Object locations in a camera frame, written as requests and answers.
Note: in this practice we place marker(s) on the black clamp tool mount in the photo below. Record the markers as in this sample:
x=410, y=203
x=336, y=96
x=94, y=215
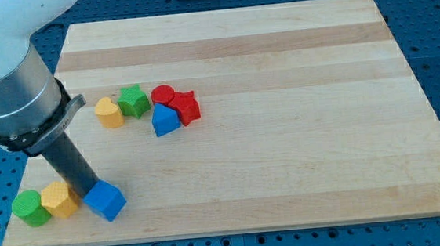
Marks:
x=34, y=142

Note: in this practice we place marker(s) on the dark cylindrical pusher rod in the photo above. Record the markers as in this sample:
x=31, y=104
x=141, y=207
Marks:
x=68, y=161

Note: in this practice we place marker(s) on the yellow hexagon block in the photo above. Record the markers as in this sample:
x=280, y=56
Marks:
x=60, y=200

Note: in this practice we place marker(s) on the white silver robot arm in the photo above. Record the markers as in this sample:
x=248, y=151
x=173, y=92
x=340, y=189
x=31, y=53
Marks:
x=35, y=108

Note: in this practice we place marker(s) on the yellow heart block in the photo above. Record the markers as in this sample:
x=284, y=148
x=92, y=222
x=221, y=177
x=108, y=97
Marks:
x=109, y=113

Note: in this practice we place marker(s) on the green cylinder block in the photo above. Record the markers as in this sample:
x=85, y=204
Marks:
x=27, y=206

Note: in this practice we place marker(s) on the blue cube block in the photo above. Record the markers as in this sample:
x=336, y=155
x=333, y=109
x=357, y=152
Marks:
x=105, y=200

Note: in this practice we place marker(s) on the green star block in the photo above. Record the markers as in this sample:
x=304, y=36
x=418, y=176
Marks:
x=133, y=101

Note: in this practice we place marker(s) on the blue pentagon block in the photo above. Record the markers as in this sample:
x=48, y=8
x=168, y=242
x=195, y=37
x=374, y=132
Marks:
x=164, y=120

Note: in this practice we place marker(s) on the red cylinder block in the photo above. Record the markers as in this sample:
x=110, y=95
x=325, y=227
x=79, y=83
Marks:
x=162, y=94

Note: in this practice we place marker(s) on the red star block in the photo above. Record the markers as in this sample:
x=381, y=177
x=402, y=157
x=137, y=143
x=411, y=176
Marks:
x=186, y=106

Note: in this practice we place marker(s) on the light wooden board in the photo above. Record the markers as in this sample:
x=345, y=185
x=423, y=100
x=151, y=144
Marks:
x=311, y=116

